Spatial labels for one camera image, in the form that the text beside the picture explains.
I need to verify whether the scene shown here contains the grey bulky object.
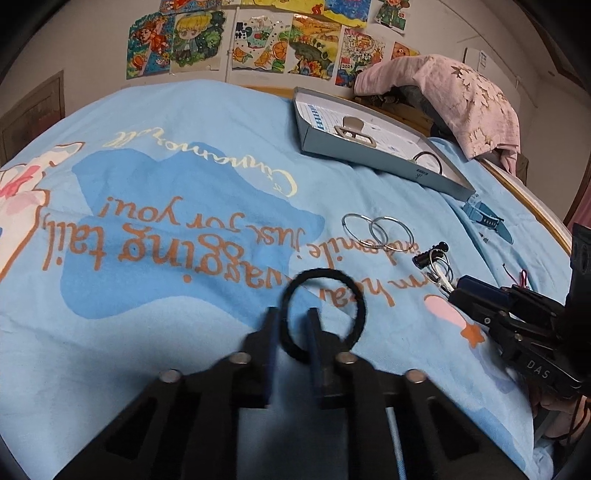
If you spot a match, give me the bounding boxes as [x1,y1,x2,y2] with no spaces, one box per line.
[401,85,446,134]

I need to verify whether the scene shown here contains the silver rings with black clasp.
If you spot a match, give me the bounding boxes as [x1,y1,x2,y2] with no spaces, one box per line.
[412,241,457,296]

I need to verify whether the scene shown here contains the blue wrist watch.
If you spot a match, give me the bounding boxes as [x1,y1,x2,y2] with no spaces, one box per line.
[462,196,514,245]

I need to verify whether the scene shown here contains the white wall conduit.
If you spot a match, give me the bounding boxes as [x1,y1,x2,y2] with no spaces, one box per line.
[225,4,240,85]

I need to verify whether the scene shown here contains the small orange drawing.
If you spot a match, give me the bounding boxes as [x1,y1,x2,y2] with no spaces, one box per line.
[392,41,422,61]

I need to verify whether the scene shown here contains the silver hoop bangle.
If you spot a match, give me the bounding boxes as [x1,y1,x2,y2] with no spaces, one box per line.
[342,213,386,245]
[372,216,416,252]

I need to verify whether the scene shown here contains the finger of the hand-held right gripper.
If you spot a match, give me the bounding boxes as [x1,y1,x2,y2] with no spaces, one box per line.
[455,275,568,321]
[449,288,561,363]

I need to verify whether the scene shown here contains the thin black hair ring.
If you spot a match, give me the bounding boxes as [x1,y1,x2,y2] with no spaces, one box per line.
[410,151,445,177]

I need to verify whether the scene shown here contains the turtle and fruit drawing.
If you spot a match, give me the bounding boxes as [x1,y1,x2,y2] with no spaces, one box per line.
[230,11,293,71]

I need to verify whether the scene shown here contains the black fabric hair tie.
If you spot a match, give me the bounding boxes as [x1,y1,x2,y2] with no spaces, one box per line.
[279,268,368,363]

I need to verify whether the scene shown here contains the brown framed wall panel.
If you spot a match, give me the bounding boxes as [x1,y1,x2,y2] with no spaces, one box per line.
[0,71,65,162]

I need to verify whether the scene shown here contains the blue printed bed sheet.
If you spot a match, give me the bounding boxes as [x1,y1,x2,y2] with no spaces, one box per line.
[0,78,573,480]

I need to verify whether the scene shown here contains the grey hair claw clip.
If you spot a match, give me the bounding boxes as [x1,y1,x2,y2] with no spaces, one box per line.
[331,116,377,148]

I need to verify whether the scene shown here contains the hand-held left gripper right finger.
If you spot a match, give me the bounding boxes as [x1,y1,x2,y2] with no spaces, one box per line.
[307,308,529,480]

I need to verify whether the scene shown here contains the red string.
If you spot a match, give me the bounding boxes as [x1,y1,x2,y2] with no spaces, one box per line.
[502,262,530,288]

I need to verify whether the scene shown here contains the pink floral cloth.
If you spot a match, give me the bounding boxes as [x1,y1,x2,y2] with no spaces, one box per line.
[353,54,520,162]

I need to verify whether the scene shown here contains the wooden side rail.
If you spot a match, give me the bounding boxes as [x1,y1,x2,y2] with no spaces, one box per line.
[478,154,575,259]

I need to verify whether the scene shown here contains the orange-haired girl drawing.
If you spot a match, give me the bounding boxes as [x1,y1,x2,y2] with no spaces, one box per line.
[127,13,178,80]

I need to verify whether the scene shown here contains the grey shallow box lid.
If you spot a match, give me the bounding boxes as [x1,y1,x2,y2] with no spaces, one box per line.
[293,86,476,201]

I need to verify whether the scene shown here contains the blond boy drawing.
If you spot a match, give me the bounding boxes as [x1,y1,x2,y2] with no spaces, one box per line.
[170,11,228,75]

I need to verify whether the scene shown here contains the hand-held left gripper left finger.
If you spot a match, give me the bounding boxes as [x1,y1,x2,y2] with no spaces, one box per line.
[53,307,282,480]

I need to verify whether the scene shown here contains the person's right hand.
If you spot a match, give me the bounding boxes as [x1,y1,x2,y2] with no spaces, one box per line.
[533,396,588,440]

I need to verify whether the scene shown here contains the wooden bed headboard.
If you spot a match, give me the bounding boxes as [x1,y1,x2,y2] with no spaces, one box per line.
[242,84,437,139]

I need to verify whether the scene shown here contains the landscape drawing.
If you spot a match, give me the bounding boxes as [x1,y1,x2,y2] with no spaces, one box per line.
[287,13,343,77]

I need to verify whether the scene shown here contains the colourful patchwork drawing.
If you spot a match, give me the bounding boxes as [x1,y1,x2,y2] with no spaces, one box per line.
[333,27,387,88]

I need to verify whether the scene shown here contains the red-haired figure drawing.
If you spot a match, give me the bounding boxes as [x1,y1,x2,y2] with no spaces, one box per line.
[373,0,411,37]

